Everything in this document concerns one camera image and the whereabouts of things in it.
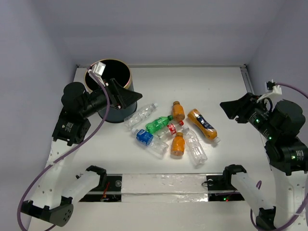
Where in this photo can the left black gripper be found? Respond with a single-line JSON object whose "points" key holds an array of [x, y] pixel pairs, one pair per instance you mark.
{"points": [[113, 94]]}

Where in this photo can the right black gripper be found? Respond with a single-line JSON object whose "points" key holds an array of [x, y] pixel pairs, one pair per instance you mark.
{"points": [[240, 107]]}

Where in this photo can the clear plastic bottle white cap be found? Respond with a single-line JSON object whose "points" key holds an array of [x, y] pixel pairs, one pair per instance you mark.
{"points": [[140, 115]]}

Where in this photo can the large orange bottle blue label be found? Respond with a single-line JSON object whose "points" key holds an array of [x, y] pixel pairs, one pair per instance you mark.
{"points": [[208, 131]]}

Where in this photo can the clear plastic bottle unlabelled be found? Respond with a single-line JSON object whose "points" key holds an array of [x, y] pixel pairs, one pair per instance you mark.
{"points": [[198, 155]]}

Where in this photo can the clear bottle blue label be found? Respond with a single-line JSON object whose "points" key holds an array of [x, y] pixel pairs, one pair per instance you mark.
{"points": [[151, 143]]}

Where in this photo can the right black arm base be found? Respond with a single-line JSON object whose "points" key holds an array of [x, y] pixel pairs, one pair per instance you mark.
{"points": [[219, 191]]}

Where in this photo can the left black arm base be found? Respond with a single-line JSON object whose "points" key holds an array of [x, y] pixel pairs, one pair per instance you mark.
{"points": [[109, 192]]}

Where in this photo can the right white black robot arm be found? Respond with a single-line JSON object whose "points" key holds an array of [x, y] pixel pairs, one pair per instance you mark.
{"points": [[288, 160]]}

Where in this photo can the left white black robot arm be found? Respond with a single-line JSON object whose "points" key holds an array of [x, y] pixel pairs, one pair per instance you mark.
{"points": [[54, 198]]}

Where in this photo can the green plastic bottle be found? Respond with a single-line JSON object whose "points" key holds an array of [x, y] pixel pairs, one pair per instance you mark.
{"points": [[158, 124]]}

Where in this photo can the small orange bottle upper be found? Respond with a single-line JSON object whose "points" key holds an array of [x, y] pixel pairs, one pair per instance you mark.
{"points": [[178, 111]]}

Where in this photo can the small orange bottle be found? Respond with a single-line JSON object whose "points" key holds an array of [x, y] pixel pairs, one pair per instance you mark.
{"points": [[178, 146], [178, 111]]}

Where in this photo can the clear bottle red label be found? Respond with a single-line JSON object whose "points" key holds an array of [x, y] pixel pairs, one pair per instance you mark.
{"points": [[170, 130]]}

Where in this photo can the small orange bottle lower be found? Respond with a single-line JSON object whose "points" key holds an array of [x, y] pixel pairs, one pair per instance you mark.
{"points": [[178, 146]]}

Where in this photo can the silver foil strip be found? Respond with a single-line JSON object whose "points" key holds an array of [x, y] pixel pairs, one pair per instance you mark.
{"points": [[163, 188]]}

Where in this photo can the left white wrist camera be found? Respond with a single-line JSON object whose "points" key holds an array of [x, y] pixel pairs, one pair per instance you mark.
{"points": [[97, 69]]}

